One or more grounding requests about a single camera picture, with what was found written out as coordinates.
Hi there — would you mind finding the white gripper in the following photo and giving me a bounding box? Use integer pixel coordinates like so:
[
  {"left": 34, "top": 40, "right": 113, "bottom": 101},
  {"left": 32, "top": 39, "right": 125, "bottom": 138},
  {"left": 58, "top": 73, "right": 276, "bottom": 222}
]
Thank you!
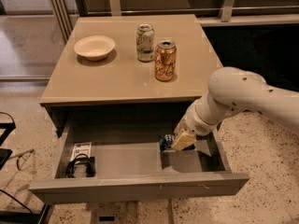
[{"left": 171, "top": 99, "right": 219, "bottom": 151}]

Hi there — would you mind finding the blue rxbar blueberry wrapper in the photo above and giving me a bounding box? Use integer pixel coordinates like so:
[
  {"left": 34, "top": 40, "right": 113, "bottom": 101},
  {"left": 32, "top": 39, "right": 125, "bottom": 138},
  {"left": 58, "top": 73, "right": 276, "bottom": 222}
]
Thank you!
[{"left": 158, "top": 133, "right": 196, "bottom": 152}]

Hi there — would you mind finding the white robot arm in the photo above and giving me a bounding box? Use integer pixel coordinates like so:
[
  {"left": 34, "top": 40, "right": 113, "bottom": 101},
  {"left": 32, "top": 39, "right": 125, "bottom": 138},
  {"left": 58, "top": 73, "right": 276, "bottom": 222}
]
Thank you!
[{"left": 171, "top": 67, "right": 299, "bottom": 150}]

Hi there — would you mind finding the open grey top drawer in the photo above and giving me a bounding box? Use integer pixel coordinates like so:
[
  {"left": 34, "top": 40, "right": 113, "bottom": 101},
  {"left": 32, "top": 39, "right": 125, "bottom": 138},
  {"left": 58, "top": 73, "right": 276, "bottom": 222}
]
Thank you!
[{"left": 30, "top": 112, "right": 249, "bottom": 203}]

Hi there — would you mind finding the orange soda can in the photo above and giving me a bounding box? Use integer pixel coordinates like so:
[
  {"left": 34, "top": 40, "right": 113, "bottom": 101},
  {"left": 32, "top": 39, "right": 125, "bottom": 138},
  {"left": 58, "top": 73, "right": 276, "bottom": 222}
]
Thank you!
[{"left": 155, "top": 40, "right": 177, "bottom": 81}]

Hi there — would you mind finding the grey cabinet with countertop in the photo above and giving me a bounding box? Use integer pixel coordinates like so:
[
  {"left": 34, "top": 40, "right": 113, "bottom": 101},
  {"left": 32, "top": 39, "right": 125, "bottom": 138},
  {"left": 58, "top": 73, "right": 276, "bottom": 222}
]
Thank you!
[{"left": 40, "top": 15, "right": 222, "bottom": 130}]

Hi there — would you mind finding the white paper card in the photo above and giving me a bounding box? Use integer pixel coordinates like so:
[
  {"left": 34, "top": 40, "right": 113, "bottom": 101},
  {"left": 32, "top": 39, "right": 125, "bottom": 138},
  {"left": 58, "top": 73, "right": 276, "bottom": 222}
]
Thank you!
[{"left": 70, "top": 142, "right": 92, "bottom": 161}]

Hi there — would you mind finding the white green soda can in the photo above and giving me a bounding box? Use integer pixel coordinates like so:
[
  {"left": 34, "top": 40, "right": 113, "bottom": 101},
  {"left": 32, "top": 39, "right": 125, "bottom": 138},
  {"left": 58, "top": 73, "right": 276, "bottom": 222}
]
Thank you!
[{"left": 135, "top": 23, "right": 155, "bottom": 62}]

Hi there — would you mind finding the white paper bowl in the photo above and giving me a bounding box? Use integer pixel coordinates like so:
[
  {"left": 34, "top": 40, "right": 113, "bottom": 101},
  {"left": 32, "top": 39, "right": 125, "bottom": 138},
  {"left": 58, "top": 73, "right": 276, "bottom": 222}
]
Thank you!
[{"left": 74, "top": 35, "right": 115, "bottom": 61}]

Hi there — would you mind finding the coiled black cable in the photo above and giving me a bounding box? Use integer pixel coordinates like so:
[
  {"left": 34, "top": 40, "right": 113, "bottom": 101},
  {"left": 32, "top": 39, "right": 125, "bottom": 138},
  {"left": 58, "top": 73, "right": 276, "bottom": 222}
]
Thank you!
[{"left": 65, "top": 153, "right": 97, "bottom": 179}]

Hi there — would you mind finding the black chair frame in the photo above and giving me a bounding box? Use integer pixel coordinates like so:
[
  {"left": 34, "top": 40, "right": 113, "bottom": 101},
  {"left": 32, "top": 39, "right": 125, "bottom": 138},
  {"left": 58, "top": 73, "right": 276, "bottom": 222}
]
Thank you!
[{"left": 0, "top": 111, "right": 17, "bottom": 171}]

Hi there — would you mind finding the black floor cable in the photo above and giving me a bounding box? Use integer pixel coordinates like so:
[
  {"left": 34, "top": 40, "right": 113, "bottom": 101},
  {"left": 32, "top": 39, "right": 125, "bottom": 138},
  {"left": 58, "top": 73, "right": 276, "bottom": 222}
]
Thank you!
[{"left": 0, "top": 189, "right": 34, "bottom": 215}]

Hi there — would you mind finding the metal railing frame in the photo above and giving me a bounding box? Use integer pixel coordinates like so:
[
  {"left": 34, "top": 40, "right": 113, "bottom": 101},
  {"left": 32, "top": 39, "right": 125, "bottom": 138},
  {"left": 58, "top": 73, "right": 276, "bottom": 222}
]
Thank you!
[{"left": 50, "top": 0, "right": 299, "bottom": 39}]

